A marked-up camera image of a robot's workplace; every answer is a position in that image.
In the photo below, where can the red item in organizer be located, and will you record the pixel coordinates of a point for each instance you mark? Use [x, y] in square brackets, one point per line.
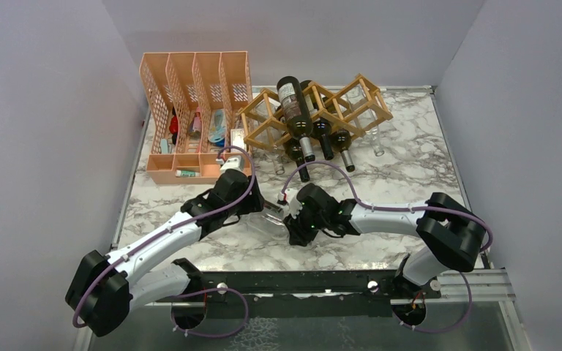
[174, 127]

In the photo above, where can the pink item in organizer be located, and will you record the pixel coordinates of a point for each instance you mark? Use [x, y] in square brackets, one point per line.
[195, 125]

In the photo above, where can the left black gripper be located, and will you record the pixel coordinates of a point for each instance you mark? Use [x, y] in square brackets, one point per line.
[255, 202]

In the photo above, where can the orange plastic file organizer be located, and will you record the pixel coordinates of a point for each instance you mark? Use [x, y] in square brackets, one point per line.
[188, 81]

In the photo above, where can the light blue tube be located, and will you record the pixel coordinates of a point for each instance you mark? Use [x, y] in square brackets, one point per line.
[165, 146]

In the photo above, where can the clear glass jar silver lid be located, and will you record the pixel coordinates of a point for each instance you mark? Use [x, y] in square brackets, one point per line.
[269, 221]

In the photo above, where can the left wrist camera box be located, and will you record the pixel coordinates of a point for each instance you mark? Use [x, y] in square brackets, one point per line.
[231, 163]

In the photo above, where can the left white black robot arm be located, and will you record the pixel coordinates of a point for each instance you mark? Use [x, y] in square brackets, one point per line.
[107, 287]

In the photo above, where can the blue item in organizer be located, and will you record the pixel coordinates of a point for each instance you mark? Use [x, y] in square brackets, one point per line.
[217, 128]

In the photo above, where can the white stapler box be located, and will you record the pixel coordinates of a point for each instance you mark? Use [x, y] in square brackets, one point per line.
[237, 136]

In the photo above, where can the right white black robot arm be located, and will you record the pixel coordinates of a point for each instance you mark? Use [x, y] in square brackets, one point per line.
[452, 235]

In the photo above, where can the wooden wine rack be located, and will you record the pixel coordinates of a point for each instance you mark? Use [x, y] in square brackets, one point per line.
[270, 133]

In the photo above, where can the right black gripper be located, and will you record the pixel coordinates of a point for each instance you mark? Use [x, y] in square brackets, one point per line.
[297, 233]

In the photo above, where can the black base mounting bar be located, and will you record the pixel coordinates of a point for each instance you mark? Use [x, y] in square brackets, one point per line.
[290, 294]

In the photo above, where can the white wine bottle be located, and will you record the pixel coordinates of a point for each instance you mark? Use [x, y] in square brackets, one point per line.
[296, 114]

